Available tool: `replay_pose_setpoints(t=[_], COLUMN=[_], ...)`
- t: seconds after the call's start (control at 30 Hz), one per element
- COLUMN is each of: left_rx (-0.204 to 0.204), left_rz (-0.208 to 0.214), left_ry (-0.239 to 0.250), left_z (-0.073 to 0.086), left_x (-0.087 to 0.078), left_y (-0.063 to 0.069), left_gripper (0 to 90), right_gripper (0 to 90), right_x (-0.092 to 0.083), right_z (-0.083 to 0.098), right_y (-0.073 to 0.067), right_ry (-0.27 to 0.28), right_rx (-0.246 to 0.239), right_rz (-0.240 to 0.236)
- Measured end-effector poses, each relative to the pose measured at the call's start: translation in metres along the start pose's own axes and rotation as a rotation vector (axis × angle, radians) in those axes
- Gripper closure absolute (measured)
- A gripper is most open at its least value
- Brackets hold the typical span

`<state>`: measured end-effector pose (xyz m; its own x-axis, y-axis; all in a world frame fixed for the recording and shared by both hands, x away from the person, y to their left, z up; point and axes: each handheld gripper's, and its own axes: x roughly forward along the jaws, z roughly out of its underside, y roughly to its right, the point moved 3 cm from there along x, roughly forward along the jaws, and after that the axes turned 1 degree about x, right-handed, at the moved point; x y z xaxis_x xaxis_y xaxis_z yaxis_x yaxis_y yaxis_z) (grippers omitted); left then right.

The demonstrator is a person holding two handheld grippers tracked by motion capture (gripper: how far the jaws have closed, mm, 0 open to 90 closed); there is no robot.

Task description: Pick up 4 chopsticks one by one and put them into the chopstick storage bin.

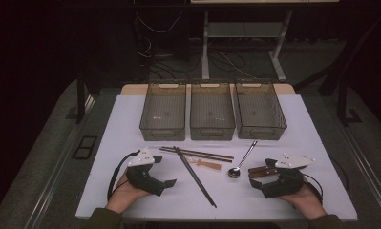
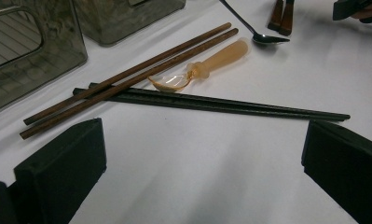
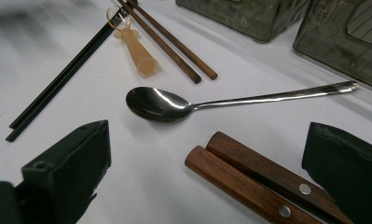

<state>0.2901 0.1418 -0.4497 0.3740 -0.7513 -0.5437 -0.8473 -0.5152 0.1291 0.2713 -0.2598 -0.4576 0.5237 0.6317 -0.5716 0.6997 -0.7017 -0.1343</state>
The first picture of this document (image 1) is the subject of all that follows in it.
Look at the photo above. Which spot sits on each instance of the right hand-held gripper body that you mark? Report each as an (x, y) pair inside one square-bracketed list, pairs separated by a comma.
[(286, 183)]

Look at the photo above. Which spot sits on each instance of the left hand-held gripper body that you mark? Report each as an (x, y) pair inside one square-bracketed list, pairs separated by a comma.
[(140, 178)]

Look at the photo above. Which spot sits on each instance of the metal spoon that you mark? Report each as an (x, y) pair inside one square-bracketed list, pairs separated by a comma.
[(234, 172)]

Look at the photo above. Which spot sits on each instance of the brown wooden chopstick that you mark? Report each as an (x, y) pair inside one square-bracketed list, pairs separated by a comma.
[(210, 157), (210, 154)]

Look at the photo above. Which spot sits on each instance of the clear grey plastic bin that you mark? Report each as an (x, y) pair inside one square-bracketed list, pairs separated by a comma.
[(162, 111), (258, 111), (210, 108)]

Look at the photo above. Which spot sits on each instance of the person's left hand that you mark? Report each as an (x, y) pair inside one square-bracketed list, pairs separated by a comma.
[(124, 195)]

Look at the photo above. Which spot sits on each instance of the person's right hand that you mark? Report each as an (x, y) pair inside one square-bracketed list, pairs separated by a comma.
[(306, 202)]

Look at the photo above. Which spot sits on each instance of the white table cover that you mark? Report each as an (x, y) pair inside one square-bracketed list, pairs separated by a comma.
[(165, 203)]

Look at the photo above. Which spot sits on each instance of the black metal stand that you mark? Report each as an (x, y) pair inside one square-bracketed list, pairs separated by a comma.
[(342, 101), (80, 101)]

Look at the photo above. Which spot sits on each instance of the white standing desk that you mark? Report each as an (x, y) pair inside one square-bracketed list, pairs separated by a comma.
[(205, 47)]

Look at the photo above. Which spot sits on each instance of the black floor frame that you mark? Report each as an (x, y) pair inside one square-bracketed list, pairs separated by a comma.
[(86, 147)]

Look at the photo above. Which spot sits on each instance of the metal floor rail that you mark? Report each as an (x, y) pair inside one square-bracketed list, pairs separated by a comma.
[(48, 191), (374, 178)]

